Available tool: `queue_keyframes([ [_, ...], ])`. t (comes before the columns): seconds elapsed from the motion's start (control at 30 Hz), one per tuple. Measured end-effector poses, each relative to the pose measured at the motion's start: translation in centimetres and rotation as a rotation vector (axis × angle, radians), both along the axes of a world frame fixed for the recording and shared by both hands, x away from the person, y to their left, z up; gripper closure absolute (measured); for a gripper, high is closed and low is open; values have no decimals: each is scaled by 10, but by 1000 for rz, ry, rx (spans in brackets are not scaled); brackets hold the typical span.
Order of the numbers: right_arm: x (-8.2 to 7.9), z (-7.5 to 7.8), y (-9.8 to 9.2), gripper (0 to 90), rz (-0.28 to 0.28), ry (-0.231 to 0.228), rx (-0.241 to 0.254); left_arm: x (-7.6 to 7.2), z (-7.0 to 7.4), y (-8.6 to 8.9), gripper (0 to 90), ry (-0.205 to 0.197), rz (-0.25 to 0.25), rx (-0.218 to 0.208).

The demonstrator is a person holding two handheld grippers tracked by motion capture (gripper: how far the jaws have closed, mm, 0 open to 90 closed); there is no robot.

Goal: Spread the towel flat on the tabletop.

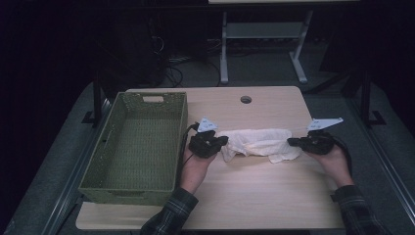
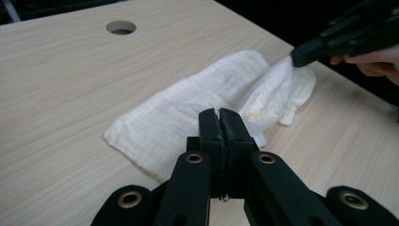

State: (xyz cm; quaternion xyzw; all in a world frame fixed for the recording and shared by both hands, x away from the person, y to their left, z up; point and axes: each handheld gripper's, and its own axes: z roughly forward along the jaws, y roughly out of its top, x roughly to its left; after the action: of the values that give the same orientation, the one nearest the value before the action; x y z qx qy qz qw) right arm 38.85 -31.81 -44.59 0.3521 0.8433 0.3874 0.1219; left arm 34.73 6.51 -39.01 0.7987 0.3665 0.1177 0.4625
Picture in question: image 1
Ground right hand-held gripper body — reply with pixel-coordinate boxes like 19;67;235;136
304;117;345;156

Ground person's right hand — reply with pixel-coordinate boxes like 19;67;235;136
306;145;355;189

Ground person's left hand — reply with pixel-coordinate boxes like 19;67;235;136
179;145;218;194

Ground green woven basket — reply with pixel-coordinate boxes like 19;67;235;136
77;91;189;207

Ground white towel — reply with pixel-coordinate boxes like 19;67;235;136
217;127;302;165

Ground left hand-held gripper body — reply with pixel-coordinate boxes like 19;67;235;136
188;117;218;160

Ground bundle of floor cables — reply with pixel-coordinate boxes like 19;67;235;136
165;55;223;88

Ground black upright post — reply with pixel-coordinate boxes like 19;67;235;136
81;70;105;127
359;69;388;127

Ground dark equipment block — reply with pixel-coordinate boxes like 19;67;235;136
96;18;168;90

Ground white metal frame desk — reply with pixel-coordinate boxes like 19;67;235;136
207;0;360;86

